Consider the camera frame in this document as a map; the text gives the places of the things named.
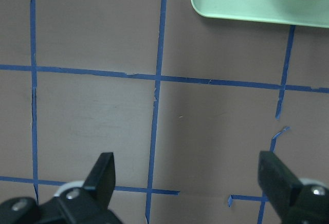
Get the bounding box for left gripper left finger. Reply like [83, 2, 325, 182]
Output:
[1, 152, 121, 223]

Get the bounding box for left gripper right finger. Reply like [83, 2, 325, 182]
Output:
[258, 151, 328, 223]

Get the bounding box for mint green tray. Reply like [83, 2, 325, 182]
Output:
[191, 0, 328, 28]

